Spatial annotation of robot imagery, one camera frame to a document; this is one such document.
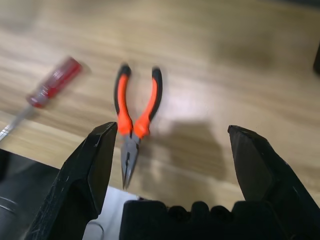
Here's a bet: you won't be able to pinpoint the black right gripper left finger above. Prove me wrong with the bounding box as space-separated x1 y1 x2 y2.
22 121 118 240

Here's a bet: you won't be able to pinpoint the orange black long-nose pliers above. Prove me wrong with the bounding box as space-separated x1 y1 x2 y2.
113 63 164 190

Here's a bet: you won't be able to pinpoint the red handled screwdriver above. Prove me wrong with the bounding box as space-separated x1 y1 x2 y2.
0 56 83 141

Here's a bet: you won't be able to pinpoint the black plastic tool case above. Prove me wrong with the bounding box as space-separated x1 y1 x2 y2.
312 41 320 73

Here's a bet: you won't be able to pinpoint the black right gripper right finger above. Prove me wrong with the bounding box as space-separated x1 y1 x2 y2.
227 124 320 240

